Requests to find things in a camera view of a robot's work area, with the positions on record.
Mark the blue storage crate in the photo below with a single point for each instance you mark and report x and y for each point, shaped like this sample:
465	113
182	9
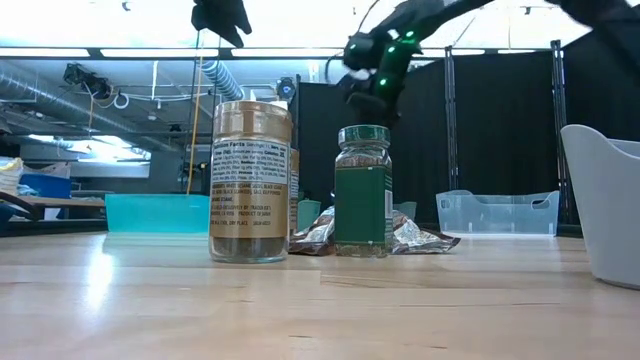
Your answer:
45	186

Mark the grey plastic bin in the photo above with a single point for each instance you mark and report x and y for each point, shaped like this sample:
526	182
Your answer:
605	210

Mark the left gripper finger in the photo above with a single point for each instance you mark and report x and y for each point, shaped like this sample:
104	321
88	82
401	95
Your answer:
220	15

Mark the black ceiling-mounted device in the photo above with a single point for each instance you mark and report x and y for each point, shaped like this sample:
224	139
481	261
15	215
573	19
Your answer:
85	80

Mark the turquoise translucent tray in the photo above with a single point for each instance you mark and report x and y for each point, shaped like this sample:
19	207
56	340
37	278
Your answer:
155	212

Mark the green-lid spice jar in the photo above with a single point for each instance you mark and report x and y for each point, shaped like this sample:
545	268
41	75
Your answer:
363	200

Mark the white yellow bag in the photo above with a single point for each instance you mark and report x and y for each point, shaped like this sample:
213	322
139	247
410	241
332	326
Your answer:
10	175

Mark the wooden side table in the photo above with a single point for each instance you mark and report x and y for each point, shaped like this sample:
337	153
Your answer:
60	202

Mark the brown foil spice packet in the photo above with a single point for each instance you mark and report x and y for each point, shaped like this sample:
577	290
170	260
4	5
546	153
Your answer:
425	237
312	235

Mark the metal curtain pole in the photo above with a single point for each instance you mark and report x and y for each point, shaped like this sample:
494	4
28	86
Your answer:
451	120

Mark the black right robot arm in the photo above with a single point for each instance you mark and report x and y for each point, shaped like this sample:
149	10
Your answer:
440	12

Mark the blue plastic bin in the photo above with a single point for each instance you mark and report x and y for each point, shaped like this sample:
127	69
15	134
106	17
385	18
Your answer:
406	210

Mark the small teal plastic bin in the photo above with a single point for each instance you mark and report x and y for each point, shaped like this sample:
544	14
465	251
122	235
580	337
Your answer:
309	215

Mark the black round device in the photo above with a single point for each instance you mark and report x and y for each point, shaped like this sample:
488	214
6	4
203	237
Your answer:
286	89

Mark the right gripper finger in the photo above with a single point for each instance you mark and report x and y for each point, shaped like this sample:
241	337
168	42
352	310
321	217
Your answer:
389	112
364	106

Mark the clear plastic bin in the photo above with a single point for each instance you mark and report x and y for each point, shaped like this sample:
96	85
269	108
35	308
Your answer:
497	215

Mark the black curtain panel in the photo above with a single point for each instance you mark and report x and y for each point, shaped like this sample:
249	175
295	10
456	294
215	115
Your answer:
500	125
315	140
425	150

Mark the silver ventilation duct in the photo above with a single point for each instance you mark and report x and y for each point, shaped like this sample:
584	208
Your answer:
50	100

